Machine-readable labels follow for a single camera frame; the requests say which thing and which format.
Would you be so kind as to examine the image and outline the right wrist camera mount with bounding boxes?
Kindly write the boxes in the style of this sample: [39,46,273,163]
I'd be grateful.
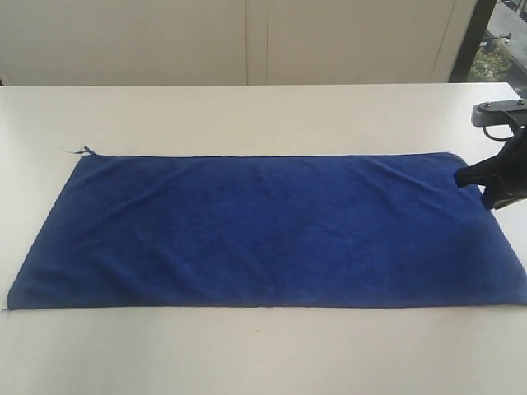
[471,98,526,142]

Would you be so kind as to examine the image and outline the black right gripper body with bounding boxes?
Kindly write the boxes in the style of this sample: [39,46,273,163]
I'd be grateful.
[498,131,526,200]

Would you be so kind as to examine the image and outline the blue towel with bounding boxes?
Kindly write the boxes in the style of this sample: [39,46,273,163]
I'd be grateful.
[7,151,526,310]

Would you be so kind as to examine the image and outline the black window frame post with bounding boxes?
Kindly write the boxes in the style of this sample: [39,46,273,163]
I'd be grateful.
[448,0,497,83]

